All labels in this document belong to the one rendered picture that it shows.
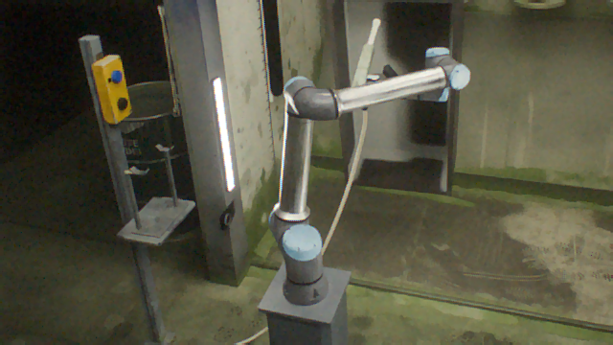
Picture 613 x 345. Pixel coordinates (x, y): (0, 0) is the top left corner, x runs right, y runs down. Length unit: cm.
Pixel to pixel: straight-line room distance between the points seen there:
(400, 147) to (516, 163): 89
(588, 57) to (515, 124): 63
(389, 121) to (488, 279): 104
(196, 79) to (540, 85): 236
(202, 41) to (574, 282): 234
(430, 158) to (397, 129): 26
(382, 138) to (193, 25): 144
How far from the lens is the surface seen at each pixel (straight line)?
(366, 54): 261
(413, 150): 373
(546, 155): 426
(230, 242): 340
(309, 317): 245
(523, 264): 372
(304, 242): 237
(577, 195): 429
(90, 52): 255
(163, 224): 278
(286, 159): 238
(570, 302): 355
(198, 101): 300
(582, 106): 431
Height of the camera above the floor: 235
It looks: 27 degrees down
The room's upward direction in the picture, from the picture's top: 4 degrees counter-clockwise
